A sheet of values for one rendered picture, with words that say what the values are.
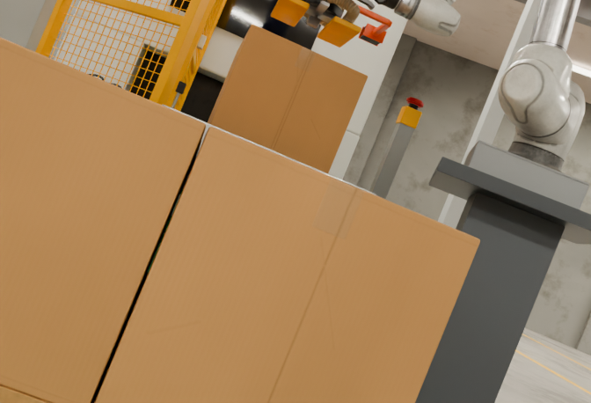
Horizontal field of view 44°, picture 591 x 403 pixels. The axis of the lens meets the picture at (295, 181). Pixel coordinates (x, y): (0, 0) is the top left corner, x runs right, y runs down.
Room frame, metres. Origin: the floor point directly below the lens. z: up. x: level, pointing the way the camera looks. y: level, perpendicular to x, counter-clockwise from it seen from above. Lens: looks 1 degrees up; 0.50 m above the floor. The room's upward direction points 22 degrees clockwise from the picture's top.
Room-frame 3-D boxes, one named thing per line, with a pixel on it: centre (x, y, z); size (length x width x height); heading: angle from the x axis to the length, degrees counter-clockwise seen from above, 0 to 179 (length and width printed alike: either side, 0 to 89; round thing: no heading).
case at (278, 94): (2.56, 0.16, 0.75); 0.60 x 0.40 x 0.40; 9
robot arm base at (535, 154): (2.13, -0.62, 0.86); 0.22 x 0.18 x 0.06; 175
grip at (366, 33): (2.91, -0.06, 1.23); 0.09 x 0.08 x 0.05; 98
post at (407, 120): (2.85, -0.31, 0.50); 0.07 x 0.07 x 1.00; 8
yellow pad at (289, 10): (2.56, 0.25, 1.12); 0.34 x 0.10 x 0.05; 8
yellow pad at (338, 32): (2.59, 0.06, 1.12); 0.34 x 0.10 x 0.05; 8
